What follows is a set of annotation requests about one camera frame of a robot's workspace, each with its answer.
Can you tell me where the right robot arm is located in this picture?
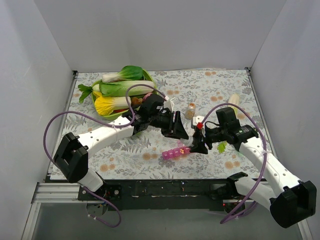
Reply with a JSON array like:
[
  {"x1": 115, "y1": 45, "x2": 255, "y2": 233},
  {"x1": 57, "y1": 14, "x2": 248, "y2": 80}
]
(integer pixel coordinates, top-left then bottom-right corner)
[{"x1": 185, "y1": 107, "x2": 317, "y2": 228}]

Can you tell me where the green plastic basket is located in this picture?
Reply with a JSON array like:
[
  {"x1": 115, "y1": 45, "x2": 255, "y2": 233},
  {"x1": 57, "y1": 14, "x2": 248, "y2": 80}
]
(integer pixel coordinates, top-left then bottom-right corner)
[{"x1": 90, "y1": 69, "x2": 156, "y2": 120}]

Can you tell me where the floral table mat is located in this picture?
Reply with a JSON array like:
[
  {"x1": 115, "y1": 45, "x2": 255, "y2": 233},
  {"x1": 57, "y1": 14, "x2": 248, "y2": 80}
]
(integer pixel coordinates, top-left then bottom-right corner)
[{"x1": 49, "y1": 69, "x2": 272, "y2": 181}]

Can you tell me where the purple onion toy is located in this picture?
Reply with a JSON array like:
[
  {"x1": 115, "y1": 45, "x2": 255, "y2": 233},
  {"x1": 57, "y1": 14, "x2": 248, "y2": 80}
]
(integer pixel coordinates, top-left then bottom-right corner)
[{"x1": 142, "y1": 92, "x2": 153, "y2": 101}]

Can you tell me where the white pill bottle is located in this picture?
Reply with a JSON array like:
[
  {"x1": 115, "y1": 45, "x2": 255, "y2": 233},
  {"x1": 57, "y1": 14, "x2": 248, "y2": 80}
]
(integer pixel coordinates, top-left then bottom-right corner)
[{"x1": 180, "y1": 136, "x2": 194, "y2": 148}]

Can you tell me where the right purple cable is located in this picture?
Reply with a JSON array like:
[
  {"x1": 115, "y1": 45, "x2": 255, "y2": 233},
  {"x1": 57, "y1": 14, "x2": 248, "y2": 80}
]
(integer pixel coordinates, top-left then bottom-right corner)
[{"x1": 199, "y1": 102, "x2": 269, "y2": 225}]

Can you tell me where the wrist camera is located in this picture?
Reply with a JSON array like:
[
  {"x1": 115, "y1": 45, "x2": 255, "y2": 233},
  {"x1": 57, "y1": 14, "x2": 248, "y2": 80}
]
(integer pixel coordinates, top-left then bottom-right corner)
[
  {"x1": 191, "y1": 115, "x2": 205, "y2": 131},
  {"x1": 163, "y1": 96, "x2": 180, "y2": 112}
]

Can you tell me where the bok choy toy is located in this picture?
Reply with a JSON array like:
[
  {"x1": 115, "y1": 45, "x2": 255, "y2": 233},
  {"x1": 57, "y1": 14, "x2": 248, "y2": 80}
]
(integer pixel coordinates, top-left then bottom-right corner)
[{"x1": 102, "y1": 65, "x2": 143, "y2": 83}]

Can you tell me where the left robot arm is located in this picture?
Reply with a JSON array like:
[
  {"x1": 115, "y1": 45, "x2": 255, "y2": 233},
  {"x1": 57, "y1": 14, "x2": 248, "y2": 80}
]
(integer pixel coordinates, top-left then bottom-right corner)
[{"x1": 53, "y1": 93, "x2": 189, "y2": 200}]

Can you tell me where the pink weekly pill organizer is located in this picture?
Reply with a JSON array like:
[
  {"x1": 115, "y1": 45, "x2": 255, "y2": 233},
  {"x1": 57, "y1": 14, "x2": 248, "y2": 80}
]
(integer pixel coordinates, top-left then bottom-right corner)
[{"x1": 162, "y1": 140, "x2": 190, "y2": 160}]

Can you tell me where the red pepper toy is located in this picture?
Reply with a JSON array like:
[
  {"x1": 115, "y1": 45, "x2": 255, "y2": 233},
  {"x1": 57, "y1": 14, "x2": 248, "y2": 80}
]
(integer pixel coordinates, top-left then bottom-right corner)
[{"x1": 113, "y1": 109, "x2": 128, "y2": 113}]

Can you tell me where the clear pill jar gold lid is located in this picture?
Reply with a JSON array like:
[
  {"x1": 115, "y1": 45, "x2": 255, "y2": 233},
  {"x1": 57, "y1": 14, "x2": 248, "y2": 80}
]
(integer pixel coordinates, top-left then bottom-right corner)
[{"x1": 184, "y1": 103, "x2": 196, "y2": 120}]

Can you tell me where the black base frame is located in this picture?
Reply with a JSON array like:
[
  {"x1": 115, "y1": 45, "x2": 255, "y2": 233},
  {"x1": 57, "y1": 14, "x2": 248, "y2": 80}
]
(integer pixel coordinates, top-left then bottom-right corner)
[{"x1": 74, "y1": 178, "x2": 244, "y2": 213}]

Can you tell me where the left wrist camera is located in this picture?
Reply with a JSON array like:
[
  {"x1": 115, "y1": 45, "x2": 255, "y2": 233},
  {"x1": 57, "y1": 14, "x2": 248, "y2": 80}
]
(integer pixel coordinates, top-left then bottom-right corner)
[{"x1": 163, "y1": 96, "x2": 180, "y2": 112}]

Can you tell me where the napa cabbage toy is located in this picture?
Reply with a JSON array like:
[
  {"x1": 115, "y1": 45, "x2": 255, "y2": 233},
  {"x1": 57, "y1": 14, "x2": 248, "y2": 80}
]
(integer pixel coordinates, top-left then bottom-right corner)
[{"x1": 95, "y1": 80, "x2": 155, "y2": 97}]

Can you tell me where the white radish with leaves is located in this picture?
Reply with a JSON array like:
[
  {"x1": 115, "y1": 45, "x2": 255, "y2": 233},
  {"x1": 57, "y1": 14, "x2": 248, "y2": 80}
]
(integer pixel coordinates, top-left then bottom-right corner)
[{"x1": 78, "y1": 84, "x2": 100, "y2": 104}]

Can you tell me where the celery stalk toy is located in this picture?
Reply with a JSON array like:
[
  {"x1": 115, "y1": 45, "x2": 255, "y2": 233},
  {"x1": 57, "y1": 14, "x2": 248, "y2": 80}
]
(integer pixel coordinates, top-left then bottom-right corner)
[{"x1": 217, "y1": 93, "x2": 240, "y2": 154}]

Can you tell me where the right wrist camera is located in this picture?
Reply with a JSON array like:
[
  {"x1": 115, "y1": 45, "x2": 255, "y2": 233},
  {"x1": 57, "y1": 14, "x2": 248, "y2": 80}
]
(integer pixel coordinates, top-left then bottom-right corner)
[{"x1": 191, "y1": 115, "x2": 205, "y2": 131}]

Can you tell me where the yellow cabbage toy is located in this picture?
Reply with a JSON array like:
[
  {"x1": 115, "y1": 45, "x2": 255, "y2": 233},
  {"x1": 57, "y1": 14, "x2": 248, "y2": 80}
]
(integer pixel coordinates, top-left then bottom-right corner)
[{"x1": 94, "y1": 96, "x2": 132, "y2": 116}]

